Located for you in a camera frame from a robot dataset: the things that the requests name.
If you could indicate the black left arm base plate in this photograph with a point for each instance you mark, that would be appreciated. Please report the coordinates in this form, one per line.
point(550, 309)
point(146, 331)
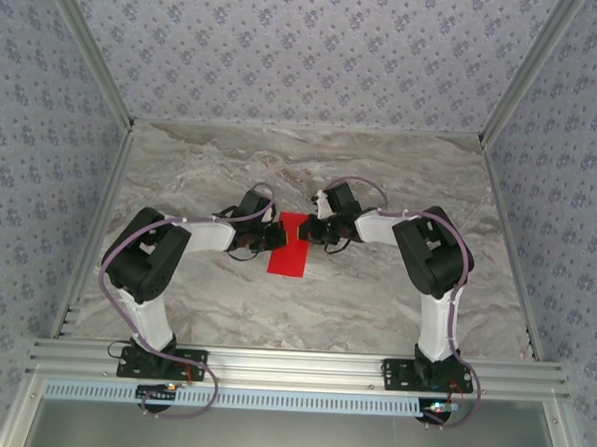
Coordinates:
point(191, 365)

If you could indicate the aluminium corner post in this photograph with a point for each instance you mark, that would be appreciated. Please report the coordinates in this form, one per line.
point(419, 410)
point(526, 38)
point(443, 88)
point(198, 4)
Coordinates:
point(532, 70)
point(87, 47)

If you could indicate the aluminium mounting rail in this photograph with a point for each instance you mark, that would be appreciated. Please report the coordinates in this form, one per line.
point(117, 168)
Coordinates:
point(296, 368)

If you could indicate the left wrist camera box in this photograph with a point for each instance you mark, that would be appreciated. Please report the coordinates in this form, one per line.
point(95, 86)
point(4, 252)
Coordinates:
point(255, 205)

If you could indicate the metal shelf panel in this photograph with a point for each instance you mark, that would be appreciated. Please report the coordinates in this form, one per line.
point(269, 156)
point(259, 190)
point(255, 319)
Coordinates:
point(292, 438)

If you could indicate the small adapter board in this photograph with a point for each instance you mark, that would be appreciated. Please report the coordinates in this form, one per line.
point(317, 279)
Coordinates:
point(157, 392)
point(436, 408)

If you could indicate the aluminium side rail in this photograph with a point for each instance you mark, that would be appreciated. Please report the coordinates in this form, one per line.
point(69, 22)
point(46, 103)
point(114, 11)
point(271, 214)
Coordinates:
point(95, 233)
point(514, 255)

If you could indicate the red paper sheet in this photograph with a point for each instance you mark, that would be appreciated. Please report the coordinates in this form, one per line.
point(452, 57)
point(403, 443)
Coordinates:
point(289, 260)

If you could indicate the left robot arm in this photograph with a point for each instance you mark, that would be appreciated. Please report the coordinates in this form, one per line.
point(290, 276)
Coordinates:
point(146, 255)

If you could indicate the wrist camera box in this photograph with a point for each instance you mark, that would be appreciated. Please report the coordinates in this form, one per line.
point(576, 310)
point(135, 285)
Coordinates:
point(342, 198)
point(255, 205)

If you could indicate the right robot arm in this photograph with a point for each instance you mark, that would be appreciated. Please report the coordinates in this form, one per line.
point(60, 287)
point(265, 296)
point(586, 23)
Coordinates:
point(437, 256)

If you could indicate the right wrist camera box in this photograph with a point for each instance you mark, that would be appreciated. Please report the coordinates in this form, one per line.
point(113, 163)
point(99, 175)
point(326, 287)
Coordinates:
point(342, 198)

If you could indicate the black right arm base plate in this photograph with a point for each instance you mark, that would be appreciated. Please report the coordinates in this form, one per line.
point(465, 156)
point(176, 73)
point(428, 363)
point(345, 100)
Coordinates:
point(395, 376)

